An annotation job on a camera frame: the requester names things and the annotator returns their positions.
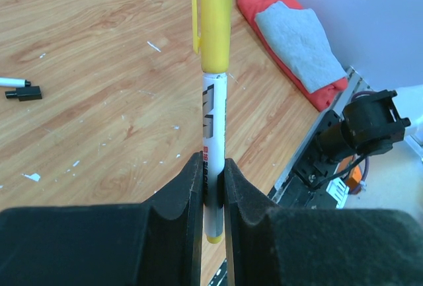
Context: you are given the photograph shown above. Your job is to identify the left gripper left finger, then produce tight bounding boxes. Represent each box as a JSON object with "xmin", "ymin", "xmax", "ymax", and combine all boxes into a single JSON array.
[{"xmin": 1, "ymin": 153, "xmax": 203, "ymax": 285}]

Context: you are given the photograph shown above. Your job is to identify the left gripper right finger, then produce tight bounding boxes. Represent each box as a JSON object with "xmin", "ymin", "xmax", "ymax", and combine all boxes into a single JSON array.
[{"xmin": 224, "ymin": 159, "xmax": 422, "ymax": 285}]

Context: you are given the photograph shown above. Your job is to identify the white marker yellow end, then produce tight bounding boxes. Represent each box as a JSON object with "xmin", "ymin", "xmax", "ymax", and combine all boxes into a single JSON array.
[{"xmin": 202, "ymin": 73, "xmax": 227, "ymax": 244}]

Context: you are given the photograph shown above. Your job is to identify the yellow pen cap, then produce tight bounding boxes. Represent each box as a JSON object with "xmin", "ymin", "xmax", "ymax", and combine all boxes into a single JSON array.
[{"xmin": 192, "ymin": 0, "xmax": 233, "ymax": 73}]

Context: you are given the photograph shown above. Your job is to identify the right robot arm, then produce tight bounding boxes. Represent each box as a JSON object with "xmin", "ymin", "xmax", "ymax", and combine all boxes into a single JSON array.
[{"xmin": 315, "ymin": 85, "xmax": 422, "ymax": 163}]

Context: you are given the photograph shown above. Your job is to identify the black pen cap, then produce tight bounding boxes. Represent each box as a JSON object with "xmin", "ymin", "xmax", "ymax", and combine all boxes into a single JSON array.
[{"xmin": 5, "ymin": 86, "xmax": 42, "ymax": 101}]

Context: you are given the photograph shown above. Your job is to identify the white pen black end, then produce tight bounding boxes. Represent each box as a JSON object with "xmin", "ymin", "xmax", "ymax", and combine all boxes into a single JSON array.
[{"xmin": 0, "ymin": 77, "xmax": 32, "ymax": 88}]

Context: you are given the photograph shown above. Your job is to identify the red and grey cloth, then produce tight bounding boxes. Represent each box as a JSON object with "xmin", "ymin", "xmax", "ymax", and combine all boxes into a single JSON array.
[{"xmin": 236, "ymin": 0, "xmax": 348, "ymax": 112}]

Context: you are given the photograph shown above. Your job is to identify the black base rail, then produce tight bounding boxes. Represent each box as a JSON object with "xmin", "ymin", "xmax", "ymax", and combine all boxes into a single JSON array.
[{"xmin": 281, "ymin": 134, "xmax": 365, "ymax": 209}]

